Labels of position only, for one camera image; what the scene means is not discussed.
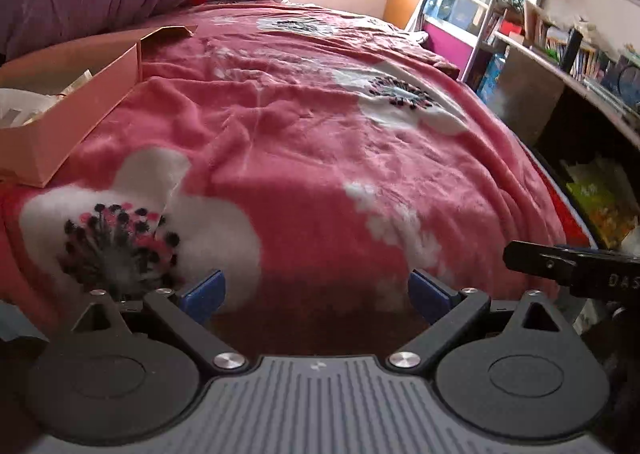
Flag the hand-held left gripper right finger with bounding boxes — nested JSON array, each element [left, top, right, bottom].
[[387, 270, 563, 374]]

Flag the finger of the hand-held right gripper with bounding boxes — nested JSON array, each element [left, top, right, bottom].
[[502, 240, 581, 285]]

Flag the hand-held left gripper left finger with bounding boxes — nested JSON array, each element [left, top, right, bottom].
[[70, 270, 248, 375]]

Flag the pink cardboard box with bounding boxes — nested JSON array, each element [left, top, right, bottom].
[[0, 25, 199, 189]]

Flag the beige printed shopping bag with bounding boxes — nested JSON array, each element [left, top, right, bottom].
[[0, 70, 96, 129]]

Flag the green books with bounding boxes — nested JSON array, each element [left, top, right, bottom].
[[565, 159, 640, 251]]

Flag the brown cardboard panel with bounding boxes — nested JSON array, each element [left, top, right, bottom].
[[492, 51, 566, 147]]

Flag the pink floral blanket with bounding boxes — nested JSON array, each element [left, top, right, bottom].
[[0, 1, 596, 350]]

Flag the blue package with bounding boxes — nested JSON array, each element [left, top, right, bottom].
[[477, 54, 507, 102]]

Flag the row of books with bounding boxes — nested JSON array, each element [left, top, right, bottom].
[[545, 26, 613, 80]]

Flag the black bottle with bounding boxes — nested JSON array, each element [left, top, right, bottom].
[[559, 28, 584, 73]]

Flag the round black frame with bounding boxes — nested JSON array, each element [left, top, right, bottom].
[[600, 56, 640, 110]]

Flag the wooden picture frame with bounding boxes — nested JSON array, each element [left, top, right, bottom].
[[524, 1, 547, 47]]

